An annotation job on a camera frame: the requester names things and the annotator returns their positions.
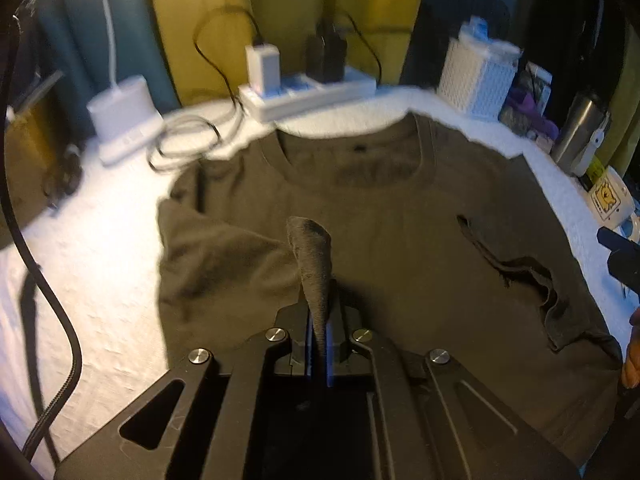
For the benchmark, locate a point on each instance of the yellow curtain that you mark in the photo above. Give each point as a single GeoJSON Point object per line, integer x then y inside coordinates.
{"type": "Point", "coordinates": [295, 5]}
{"type": "Point", "coordinates": [625, 110]}

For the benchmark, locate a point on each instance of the white bear print mug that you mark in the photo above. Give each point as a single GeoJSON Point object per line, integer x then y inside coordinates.
{"type": "Point", "coordinates": [612, 197]}

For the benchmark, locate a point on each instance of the white charger adapter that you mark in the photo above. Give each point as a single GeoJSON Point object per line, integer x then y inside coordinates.
{"type": "Point", "coordinates": [263, 67]}

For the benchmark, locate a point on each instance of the white lattice basket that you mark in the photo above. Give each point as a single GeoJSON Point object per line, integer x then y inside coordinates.
{"type": "Point", "coordinates": [475, 75]}

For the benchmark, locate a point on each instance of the purple snack packets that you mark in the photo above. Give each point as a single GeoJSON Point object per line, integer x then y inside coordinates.
{"type": "Point", "coordinates": [530, 105]}

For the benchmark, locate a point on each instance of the stainless steel tumbler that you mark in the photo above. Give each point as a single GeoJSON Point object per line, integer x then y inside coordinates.
{"type": "Point", "coordinates": [580, 130]}

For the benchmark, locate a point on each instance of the small green container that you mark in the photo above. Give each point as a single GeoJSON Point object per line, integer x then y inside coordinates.
{"type": "Point", "coordinates": [594, 169]}

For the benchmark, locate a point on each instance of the white power strip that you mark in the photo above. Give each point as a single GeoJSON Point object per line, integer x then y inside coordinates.
{"type": "Point", "coordinates": [305, 92]}

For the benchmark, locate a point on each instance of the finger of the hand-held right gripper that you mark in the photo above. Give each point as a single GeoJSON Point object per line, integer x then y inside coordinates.
{"type": "Point", "coordinates": [620, 240]}
{"type": "Point", "coordinates": [627, 272]}

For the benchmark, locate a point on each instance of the person's right hand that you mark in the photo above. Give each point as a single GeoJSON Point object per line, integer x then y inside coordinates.
{"type": "Point", "coordinates": [632, 360]}

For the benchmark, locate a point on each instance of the dark chair back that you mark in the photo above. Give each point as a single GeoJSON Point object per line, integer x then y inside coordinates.
{"type": "Point", "coordinates": [460, 10]}

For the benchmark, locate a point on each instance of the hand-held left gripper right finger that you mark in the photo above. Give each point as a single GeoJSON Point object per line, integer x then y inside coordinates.
{"type": "Point", "coordinates": [350, 341]}

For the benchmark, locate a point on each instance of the cardboard box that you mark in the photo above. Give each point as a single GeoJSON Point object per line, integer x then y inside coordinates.
{"type": "Point", "coordinates": [27, 175]}

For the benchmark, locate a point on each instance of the olive green t-shirt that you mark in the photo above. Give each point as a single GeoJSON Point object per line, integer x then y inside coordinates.
{"type": "Point", "coordinates": [400, 235]}

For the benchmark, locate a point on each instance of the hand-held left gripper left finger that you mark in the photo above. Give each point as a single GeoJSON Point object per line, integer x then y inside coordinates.
{"type": "Point", "coordinates": [295, 341]}

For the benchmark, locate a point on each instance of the black charger adapter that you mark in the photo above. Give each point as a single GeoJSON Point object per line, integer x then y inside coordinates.
{"type": "Point", "coordinates": [327, 55]}

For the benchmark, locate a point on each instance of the white desk lamp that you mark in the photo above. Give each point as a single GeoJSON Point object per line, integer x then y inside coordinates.
{"type": "Point", "coordinates": [125, 115]}

